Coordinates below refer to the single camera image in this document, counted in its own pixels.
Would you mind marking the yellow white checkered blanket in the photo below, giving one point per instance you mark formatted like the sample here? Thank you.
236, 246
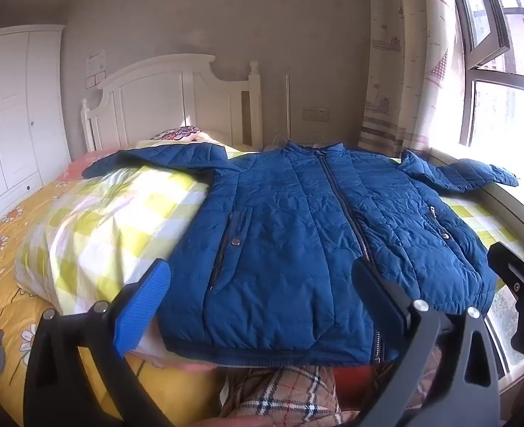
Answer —
110, 231

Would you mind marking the white wardrobe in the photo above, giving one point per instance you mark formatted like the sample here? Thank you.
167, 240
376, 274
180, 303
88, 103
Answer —
13, 111

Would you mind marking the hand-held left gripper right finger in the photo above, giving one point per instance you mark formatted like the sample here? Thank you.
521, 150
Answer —
377, 293

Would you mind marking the wall socket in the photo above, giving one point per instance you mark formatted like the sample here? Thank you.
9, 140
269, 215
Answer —
314, 114

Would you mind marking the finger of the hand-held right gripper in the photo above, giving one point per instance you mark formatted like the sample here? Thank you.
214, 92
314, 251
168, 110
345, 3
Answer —
522, 271

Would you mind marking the red cloth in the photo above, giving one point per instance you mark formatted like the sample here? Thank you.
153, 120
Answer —
353, 387

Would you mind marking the floral patterned pillow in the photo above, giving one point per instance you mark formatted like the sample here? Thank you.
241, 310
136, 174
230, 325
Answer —
177, 134

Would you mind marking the window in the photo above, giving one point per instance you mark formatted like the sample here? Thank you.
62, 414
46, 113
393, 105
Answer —
502, 111

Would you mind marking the person's plaid pants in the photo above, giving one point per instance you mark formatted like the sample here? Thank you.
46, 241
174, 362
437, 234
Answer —
284, 396

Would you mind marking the printed curtain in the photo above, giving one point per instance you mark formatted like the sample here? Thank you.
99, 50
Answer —
404, 62

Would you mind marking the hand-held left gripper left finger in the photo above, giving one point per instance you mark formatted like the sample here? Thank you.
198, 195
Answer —
144, 302

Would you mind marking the yellow floral bedsheet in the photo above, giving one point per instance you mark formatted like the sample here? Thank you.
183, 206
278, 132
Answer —
4, 249

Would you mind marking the white bed headboard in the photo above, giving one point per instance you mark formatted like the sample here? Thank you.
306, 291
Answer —
155, 93

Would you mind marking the blue quilted jacket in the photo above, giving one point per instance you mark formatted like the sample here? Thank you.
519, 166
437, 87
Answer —
288, 231

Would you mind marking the pink pillow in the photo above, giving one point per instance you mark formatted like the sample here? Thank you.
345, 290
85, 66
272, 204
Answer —
82, 162

